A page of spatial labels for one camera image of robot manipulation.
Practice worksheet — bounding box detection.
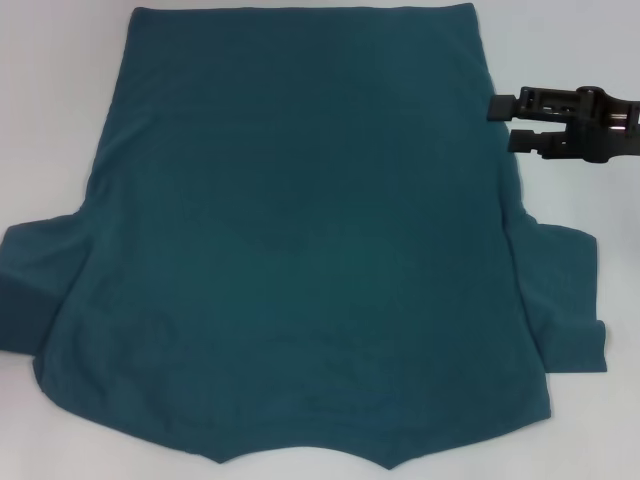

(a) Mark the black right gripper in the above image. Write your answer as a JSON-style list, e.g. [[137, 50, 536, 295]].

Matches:
[[488, 85, 640, 164]]

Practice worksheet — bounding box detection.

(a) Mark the teal blue t-shirt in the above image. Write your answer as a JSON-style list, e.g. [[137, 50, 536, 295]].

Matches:
[[0, 4, 609, 472]]

